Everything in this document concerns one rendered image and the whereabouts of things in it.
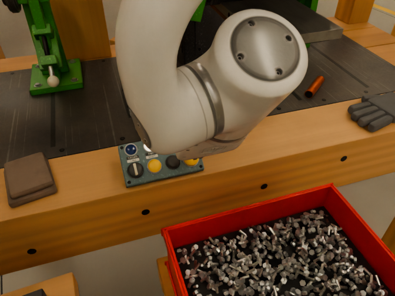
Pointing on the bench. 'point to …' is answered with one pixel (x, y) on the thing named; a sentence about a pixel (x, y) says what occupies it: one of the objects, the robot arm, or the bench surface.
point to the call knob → (135, 170)
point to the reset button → (154, 165)
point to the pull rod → (52, 77)
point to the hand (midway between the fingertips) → (197, 148)
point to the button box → (143, 158)
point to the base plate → (319, 51)
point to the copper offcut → (314, 87)
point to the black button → (172, 161)
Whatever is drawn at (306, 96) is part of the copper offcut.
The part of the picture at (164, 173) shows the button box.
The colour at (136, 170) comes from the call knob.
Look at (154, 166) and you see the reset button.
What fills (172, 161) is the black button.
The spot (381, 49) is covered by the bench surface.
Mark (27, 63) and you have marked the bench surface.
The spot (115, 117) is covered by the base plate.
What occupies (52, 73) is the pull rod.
